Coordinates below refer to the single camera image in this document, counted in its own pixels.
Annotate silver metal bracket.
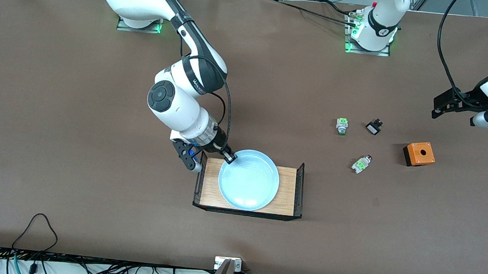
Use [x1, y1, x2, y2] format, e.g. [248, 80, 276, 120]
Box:
[214, 256, 243, 272]

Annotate black looped cable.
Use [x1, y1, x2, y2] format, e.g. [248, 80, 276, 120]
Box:
[12, 211, 61, 256]

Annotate orange button enclosure box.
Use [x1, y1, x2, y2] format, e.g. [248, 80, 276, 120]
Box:
[402, 141, 437, 169]

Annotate wooden tray black mesh sides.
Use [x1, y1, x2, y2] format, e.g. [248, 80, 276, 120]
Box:
[191, 150, 307, 222]

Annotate black switch module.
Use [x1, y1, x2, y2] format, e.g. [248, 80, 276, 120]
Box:
[365, 118, 384, 136]

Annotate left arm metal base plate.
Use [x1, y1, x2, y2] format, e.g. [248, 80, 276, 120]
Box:
[343, 9, 394, 57]

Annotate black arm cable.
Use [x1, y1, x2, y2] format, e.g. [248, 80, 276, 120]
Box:
[432, 0, 488, 109]
[174, 54, 237, 149]

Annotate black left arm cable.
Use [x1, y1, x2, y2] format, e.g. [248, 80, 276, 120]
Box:
[432, 0, 488, 109]

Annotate black cable across table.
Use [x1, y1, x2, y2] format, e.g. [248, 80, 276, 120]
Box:
[271, 0, 359, 26]

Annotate green push button switch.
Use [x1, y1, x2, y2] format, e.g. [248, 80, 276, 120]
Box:
[335, 117, 350, 136]

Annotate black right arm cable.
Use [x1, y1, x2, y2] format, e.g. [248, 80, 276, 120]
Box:
[174, 54, 237, 149]

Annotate light blue round plate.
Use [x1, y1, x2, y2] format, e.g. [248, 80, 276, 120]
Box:
[216, 147, 282, 213]

